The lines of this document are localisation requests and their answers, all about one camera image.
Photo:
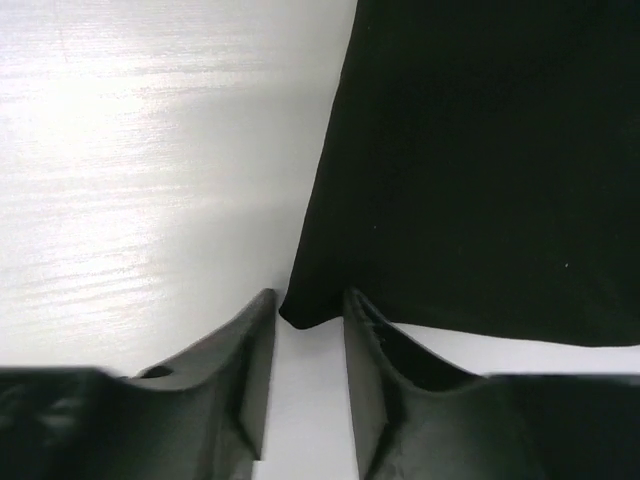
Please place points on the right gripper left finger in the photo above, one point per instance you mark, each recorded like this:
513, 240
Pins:
200, 414

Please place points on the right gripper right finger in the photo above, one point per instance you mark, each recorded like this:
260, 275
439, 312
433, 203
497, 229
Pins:
417, 416

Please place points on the black t-shirt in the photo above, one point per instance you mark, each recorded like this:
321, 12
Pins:
480, 172

